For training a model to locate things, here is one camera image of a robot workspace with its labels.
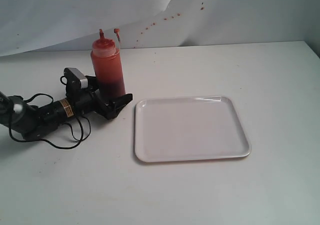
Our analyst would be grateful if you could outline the red ketchup squeeze bottle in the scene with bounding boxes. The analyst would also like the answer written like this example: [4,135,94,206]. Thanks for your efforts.
[90,28,126,98]

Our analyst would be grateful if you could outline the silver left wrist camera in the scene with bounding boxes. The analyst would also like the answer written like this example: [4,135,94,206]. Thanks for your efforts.
[63,67,89,89]

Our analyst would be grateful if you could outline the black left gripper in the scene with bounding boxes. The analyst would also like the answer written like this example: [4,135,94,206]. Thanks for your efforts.
[62,74,133,120]

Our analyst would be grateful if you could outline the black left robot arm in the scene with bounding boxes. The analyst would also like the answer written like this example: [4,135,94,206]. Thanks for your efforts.
[0,67,133,141]

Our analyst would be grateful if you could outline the black left camera cable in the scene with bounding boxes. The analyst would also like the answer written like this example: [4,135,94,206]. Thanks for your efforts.
[8,76,91,150]

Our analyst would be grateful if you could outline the white rectangular plastic tray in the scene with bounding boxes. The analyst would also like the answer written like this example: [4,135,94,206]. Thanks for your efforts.
[134,95,252,164]

